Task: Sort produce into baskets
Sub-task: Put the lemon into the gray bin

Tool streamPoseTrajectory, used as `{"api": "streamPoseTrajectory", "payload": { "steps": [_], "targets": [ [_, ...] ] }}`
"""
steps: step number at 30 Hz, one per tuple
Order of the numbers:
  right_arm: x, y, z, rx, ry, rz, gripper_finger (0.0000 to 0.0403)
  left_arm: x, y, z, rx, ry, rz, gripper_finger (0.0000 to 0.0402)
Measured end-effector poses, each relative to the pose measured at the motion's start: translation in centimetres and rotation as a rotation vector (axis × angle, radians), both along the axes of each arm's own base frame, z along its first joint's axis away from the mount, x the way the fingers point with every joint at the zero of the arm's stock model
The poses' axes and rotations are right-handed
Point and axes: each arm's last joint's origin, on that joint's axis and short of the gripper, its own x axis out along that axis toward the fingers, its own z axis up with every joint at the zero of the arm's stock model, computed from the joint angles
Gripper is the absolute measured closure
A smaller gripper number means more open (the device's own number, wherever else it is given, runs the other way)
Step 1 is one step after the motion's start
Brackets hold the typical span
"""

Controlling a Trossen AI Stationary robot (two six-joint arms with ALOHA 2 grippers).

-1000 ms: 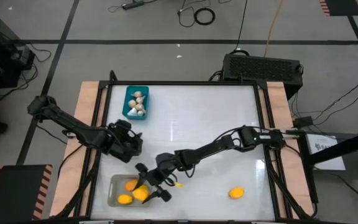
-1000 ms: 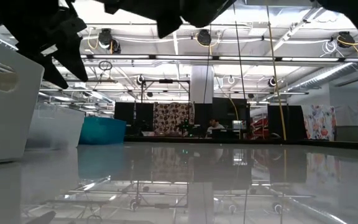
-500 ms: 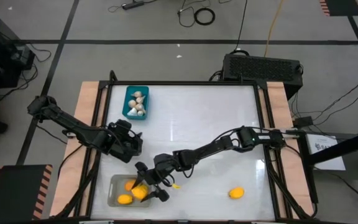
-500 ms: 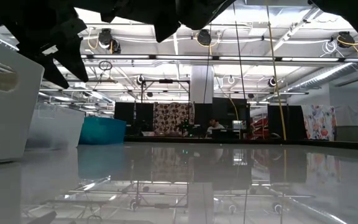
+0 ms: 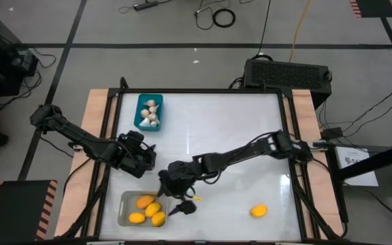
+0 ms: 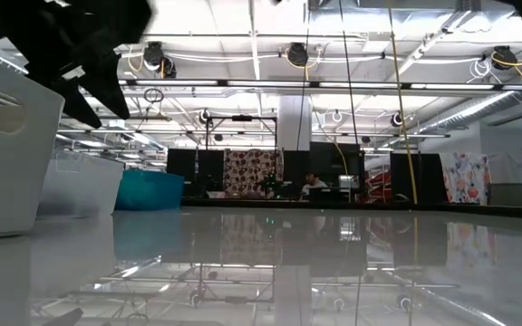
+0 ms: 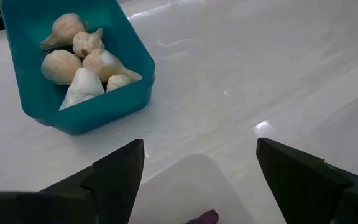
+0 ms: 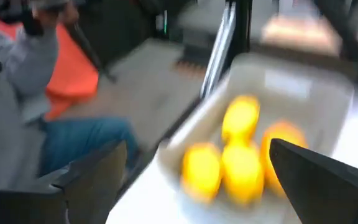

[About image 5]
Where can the white paper sheet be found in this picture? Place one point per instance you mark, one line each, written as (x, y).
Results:
(356, 170)

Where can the small beige garlic bulb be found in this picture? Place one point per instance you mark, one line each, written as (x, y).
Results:
(154, 124)

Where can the small black box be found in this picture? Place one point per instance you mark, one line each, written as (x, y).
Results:
(332, 133)

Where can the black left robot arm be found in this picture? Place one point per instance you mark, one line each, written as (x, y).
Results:
(77, 136)

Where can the black computer case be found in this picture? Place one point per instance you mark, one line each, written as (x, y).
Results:
(284, 75)

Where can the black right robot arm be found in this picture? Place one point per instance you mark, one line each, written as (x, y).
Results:
(237, 153)

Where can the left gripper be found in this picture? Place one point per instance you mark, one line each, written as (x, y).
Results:
(138, 154)

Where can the black power strip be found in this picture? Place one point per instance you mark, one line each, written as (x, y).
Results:
(145, 5)

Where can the yellow lemon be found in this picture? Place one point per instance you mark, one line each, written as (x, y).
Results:
(158, 218)
(137, 217)
(259, 211)
(152, 209)

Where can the black mat striped edge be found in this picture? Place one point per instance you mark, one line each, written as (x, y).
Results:
(373, 7)
(15, 214)

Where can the teal plastic basket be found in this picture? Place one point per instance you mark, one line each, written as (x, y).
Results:
(141, 101)

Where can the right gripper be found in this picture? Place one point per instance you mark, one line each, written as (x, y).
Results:
(179, 178)

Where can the small yellow tag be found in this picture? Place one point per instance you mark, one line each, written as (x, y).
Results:
(197, 198)

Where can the black metal table frame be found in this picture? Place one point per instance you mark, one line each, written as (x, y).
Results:
(199, 91)

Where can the orange citrus fruit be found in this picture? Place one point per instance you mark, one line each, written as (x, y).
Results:
(145, 201)

